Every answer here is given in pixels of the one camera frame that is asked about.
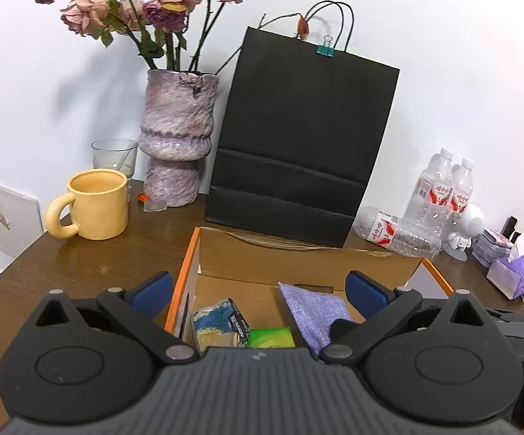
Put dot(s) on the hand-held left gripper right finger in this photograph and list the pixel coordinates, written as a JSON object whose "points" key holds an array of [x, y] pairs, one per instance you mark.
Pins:
{"points": [[364, 292]]}

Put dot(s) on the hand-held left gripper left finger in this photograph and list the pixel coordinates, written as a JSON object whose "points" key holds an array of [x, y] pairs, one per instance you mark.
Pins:
{"points": [[153, 292]]}

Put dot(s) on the orange-edged cardboard box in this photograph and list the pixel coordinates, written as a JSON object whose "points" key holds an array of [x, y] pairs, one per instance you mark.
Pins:
{"points": [[239, 258]]}

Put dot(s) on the purple knitted cloth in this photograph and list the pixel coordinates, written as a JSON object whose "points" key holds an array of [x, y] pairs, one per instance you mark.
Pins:
{"points": [[311, 310]]}

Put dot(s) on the crushed red-label water bottle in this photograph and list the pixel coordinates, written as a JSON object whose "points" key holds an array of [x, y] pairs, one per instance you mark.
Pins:
{"points": [[393, 231]]}

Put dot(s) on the blue and yellow snack packet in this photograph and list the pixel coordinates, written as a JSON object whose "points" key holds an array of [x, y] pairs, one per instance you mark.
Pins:
{"points": [[218, 324]]}

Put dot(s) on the clear plastic wrapper scrap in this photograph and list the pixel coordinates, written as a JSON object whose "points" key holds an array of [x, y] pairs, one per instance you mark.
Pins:
{"points": [[155, 206]]}

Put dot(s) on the yellow ceramic mug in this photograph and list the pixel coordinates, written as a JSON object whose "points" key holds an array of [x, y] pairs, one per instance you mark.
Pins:
{"points": [[101, 210]]}

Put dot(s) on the purple tissue pack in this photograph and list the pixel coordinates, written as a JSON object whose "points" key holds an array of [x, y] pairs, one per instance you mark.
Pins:
{"points": [[513, 274]]}

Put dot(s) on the green packet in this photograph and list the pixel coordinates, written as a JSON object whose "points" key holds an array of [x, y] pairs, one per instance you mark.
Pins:
{"points": [[271, 337]]}

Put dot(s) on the tall red-label water bottle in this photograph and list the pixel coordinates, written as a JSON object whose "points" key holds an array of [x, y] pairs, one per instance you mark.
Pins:
{"points": [[429, 195]]}

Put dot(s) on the white robot figurine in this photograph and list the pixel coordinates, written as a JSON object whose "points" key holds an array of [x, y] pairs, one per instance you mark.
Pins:
{"points": [[468, 224]]}

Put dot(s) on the stack of purple packets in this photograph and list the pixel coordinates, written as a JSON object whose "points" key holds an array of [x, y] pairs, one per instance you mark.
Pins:
{"points": [[490, 244]]}

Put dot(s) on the clear drinking glass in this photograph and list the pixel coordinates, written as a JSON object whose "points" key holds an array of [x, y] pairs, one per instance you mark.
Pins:
{"points": [[110, 156]]}

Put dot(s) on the small black clip stand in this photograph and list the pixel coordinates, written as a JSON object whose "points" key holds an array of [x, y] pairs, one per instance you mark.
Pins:
{"points": [[509, 226]]}

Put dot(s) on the black paper bag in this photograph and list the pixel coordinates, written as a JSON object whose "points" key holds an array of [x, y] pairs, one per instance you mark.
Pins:
{"points": [[298, 145]]}

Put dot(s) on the purple mottled ceramic vase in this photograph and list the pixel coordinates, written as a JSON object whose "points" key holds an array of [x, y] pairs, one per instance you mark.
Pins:
{"points": [[175, 131]]}

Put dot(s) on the teal binder clip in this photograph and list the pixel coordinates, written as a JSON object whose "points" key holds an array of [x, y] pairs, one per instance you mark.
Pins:
{"points": [[325, 50]]}

